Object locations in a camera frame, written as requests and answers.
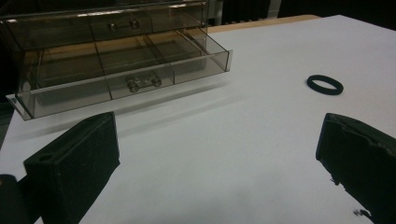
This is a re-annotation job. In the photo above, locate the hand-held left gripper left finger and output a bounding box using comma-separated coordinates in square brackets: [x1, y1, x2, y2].
[23, 111, 121, 224]

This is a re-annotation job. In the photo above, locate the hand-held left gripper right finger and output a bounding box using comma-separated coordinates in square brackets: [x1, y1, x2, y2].
[315, 112, 396, 224]

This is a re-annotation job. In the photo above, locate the black hair tie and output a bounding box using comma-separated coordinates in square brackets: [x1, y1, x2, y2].
[306, 74, 345, 96]

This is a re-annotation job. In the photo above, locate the clear acrylic drawer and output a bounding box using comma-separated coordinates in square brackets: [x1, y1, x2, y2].
[5, 27, 233, 121]

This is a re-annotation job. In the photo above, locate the clear acrylic drawer organizer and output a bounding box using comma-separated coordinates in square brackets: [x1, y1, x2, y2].
[0, 0, 210, 104]

